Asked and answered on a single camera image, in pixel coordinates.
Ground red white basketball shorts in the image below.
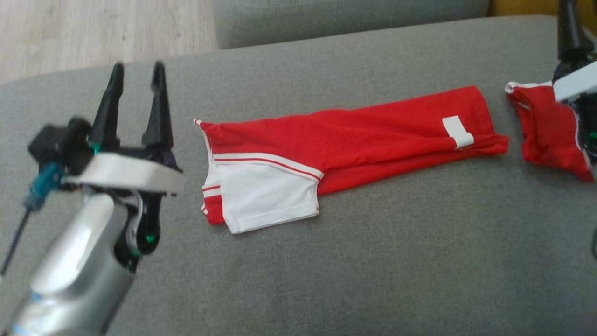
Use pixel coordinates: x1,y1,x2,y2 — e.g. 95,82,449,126
505,81,597,182

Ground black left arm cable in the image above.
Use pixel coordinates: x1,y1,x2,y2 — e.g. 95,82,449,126
0,162,65,277

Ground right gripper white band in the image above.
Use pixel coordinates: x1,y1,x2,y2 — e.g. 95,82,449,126
552,0,597,103

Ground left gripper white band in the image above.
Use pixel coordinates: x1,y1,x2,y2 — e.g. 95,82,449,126
63,60,186,196

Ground red white basketball jersey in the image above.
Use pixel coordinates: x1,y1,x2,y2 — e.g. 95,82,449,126
194,85,509,235

